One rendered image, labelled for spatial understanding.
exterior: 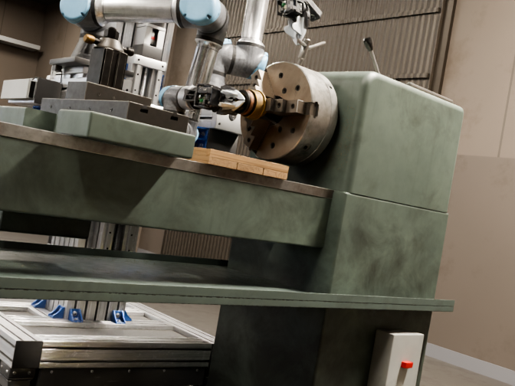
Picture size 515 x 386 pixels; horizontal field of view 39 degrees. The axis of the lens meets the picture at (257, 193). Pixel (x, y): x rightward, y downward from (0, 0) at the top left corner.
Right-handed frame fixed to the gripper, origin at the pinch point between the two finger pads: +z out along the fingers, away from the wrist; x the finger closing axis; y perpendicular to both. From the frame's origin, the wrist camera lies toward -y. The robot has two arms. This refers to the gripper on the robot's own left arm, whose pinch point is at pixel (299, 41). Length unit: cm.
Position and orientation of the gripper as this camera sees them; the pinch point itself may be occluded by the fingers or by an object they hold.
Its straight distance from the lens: 248.7
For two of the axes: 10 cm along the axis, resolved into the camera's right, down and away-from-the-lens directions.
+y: -7.1, -1.3, -6.9
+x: 7.0, -1.3, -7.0
